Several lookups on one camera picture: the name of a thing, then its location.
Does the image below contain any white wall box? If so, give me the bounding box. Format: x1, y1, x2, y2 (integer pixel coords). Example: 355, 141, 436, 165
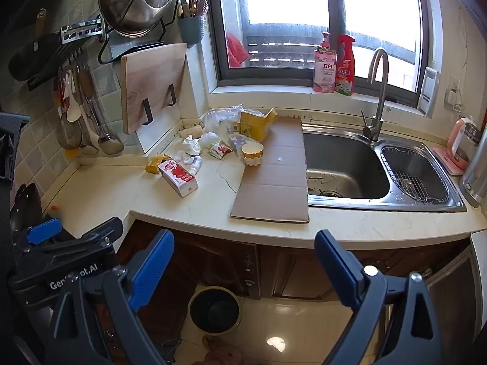
417, 66, 440, 118

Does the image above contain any black pan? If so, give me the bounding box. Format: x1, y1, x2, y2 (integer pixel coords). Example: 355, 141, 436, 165
8, 32, 63, 83

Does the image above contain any clear plastic bag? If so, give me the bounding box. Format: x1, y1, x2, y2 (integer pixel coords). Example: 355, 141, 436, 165
203, 103, 244, 132

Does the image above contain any black wire kitchen rack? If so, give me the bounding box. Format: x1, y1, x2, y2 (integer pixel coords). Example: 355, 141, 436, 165
97, 0, 179, 126

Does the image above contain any white orange paper cup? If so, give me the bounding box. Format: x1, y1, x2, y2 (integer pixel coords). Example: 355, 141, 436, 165
241, 141, 265, 167

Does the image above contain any steel ladle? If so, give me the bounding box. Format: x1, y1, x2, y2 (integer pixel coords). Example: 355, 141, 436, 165
82, 68, 124, 156

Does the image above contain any yellow paper box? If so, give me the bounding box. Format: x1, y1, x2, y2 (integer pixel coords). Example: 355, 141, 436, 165
239, 108, 278, 141

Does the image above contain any grey-blue utensil holder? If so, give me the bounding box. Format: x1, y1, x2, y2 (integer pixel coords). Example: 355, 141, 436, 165
179, 14, 206, 48

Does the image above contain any steel sink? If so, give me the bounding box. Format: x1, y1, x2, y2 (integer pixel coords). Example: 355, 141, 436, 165
302, 125, 468, 213

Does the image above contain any steel thermos kettle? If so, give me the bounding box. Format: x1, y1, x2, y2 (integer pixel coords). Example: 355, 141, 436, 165
458, 123, 487, 209

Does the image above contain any wooden cutting board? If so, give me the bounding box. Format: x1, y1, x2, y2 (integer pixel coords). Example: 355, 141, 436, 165
120, 43, 188, 135

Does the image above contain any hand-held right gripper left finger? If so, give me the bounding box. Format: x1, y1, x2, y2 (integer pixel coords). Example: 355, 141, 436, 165
47, 229, 176, 365

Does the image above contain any white rice spoon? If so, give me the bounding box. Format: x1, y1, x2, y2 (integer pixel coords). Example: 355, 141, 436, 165
66, 74, 83, 122

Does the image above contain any red white milk carton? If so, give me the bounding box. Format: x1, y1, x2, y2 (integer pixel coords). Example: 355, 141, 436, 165
158, 158, 199, 198

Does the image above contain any white under-counter appliance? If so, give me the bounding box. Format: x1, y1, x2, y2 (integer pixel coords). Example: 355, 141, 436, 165
424, 230, 487, 365

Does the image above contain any steel faucet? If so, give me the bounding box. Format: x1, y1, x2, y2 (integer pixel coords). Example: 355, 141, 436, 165
361, 47, 390, 142

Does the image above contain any green snack packet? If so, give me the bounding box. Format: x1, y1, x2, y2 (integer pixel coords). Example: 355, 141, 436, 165
208, 141, 233, 159

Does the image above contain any black hook rail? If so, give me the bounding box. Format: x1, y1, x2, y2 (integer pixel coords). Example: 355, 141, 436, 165
28, 43, 86, 92

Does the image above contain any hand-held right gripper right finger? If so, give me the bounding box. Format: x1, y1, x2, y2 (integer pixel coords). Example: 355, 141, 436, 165
314, 230, 444, 365

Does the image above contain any pink dish soap bottle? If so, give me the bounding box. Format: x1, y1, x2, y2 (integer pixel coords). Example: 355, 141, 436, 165
313, 31, 338, 94

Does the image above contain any steel pot lid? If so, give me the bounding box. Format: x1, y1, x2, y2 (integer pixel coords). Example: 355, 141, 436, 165
139, 0, 179, 36

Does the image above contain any cardboard sheet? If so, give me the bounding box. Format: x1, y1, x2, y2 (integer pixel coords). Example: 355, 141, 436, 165
229, 117, 310, 223

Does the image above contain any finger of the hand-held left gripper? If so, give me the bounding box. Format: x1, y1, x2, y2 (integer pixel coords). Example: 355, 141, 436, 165
26, 218, 63, 246
53, 217, 124, 253

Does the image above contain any white pipe casing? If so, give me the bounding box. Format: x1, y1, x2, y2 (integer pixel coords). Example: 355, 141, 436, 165
135, 116, 185, 156

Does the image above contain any red cloth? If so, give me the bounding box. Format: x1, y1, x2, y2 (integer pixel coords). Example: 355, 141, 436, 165
226, 32, 250, 68

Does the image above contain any steel knife rack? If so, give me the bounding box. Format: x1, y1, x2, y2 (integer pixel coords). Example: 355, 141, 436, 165
60, 17, 107, 44

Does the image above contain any pink mat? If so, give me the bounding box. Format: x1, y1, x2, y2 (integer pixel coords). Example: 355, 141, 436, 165
432, 146, 467, 176

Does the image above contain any yellow wrapper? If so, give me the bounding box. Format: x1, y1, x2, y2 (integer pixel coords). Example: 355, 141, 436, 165
145, 154, 172, 175

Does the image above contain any person's foot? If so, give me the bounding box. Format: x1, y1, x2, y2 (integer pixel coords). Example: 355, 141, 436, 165
203, 335, 243, 365

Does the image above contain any red spray bottle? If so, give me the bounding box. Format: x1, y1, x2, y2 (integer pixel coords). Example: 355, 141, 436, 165
335, 34, 357, 97

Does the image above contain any white dotted paper box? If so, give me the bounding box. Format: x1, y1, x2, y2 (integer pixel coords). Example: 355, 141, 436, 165
227, 131, 248, 156

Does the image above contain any bundle of chopsticks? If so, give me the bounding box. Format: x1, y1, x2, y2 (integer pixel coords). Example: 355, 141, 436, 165
179, 0, 210, 19

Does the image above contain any wall socket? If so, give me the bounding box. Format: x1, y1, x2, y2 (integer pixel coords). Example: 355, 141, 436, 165
445, 76, 467, 113

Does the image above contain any round trash bin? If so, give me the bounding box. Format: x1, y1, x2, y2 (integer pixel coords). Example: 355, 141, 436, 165
187, 286, 243, 333

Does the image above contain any wire sink basket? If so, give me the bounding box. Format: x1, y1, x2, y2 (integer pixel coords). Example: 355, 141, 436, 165
381, 145, 450, 202

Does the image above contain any loofah sponge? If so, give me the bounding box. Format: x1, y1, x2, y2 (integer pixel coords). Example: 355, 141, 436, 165
180, 123, 206, 141

